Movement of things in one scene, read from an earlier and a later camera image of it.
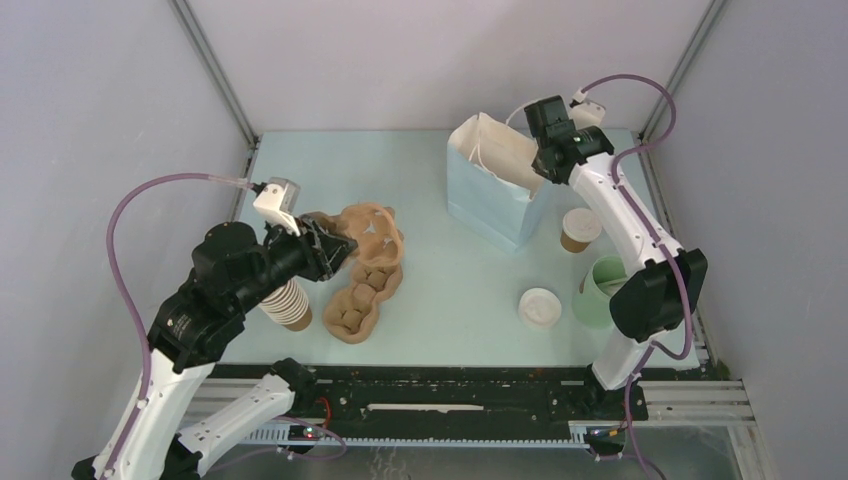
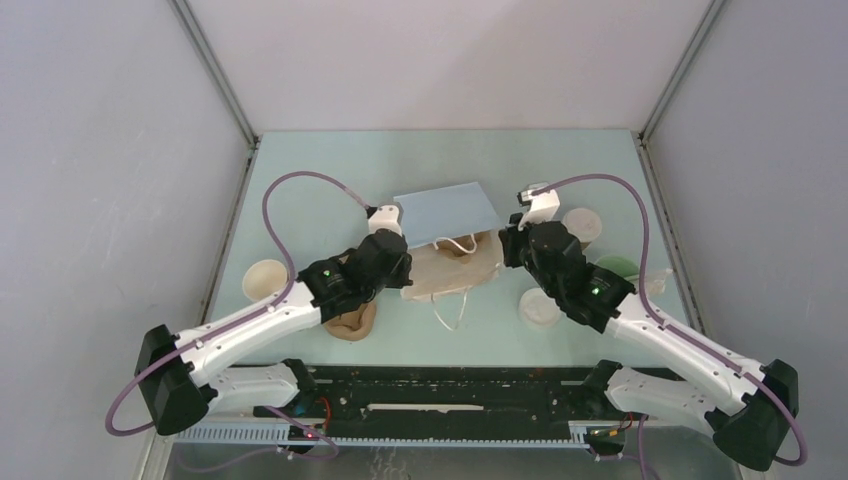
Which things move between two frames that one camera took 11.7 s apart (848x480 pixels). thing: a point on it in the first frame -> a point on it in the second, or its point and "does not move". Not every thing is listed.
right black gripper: x=553 y=177 -> x=509 y=238
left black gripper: x=321 y=250 -> x=402 y=279
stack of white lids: x=539 y=308 does not move
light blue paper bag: x=493 y=187 -> x=454 y=239
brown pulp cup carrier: x=374 y=227 -> x=464 y=248
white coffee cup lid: x=582 y=224 does not move
